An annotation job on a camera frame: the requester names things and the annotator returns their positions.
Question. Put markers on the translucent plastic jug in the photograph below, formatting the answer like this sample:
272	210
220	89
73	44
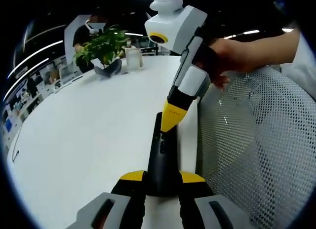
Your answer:
134	58

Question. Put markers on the black remote control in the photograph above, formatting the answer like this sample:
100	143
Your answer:
160	169

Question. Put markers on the white shirt sleeve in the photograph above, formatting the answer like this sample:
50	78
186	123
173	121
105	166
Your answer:
306	66

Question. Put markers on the person's right hand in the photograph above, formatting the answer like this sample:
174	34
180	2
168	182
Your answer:
229	58

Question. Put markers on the green potted plant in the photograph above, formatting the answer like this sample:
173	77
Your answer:
103	46

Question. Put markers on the small white device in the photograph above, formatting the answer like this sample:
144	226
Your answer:
57	87

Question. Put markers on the ceiling light strip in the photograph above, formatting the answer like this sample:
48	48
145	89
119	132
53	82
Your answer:
24	78
34	57

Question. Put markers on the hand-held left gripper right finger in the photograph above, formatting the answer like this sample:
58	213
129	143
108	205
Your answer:
197	206

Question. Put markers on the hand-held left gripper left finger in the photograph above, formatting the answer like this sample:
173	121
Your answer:
123	204

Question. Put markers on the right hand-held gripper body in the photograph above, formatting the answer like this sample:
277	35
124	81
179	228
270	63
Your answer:
177	26

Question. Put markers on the white mesh chair back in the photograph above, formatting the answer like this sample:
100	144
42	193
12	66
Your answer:
259	145

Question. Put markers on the dark plant pot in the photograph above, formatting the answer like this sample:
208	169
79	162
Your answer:
109	69

